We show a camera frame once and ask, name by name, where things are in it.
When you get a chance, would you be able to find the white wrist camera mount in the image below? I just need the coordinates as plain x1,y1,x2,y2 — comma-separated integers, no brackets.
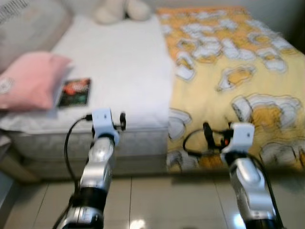
91,108,120,140
222,123,254,154

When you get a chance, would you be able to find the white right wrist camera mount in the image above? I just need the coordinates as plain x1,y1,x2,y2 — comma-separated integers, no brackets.
222,123,254,154

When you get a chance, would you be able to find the white quilted mattress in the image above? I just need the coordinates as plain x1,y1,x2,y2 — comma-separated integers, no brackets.
0,14,174,179

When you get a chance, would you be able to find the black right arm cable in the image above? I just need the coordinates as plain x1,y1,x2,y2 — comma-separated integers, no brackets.
183,128,284,229

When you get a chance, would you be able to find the pink cartoon print pillow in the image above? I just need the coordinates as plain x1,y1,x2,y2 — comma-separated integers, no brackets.
0,52,73,112

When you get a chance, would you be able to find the cream plush toy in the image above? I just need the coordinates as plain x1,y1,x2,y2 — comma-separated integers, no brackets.
93,0,152,24

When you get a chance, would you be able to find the grey ornament print headboard cushion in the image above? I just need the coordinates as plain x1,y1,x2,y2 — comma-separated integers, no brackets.
0,0,74,72

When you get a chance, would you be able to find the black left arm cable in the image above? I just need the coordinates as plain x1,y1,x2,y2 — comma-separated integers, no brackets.
52,114,93,229

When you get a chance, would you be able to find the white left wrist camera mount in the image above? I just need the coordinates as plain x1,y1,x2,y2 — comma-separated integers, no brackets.
91,108,120,140

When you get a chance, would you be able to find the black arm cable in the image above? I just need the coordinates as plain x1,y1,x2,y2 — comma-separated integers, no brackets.
52,114,93,229
183,128,284,229

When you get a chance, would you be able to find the yellow cartoon print blanket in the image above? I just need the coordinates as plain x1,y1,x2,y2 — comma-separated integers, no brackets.
156,6,305,172

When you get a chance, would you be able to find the dark red-green cover book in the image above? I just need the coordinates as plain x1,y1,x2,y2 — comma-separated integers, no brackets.
57,78,92,108

